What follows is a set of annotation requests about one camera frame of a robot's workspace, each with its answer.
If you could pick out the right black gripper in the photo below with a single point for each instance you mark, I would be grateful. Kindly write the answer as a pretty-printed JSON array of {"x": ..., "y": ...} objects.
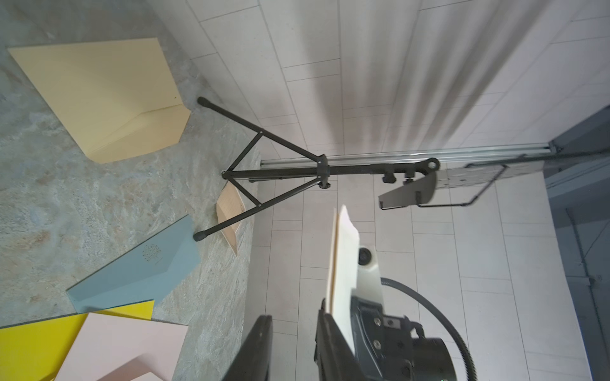
[{"x": 395, "y": 348}]

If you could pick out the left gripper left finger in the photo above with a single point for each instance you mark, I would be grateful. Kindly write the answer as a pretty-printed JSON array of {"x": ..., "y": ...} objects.
[{"x": 252, "y": 363}]

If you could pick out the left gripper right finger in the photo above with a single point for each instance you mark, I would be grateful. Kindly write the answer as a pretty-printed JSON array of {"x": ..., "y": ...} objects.
[{"x": 333, "y": 356}]

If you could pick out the pink envelope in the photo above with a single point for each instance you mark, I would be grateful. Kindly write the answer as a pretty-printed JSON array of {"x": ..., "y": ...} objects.
[{"x": 113, "y": 347}]

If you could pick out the kraft tan envelope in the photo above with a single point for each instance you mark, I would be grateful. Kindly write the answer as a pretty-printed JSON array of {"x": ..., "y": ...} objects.
[{"x": 117, "y": 99}]

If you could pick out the light teal envelope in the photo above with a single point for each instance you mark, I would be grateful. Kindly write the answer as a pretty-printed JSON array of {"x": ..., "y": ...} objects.
[{"x": 150, "y": 271}]

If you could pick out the yellow envelope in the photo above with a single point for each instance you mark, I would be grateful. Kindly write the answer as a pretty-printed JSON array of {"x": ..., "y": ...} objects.
[{"x": 37, "y": 350}]

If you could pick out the black perforated music stand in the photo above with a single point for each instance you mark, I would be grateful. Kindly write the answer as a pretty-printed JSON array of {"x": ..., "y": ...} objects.
[{"x": 421, "y": 178}]

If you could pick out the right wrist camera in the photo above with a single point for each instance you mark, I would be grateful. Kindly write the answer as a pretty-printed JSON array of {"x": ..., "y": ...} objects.
[{"x": 369, "y": 285}]

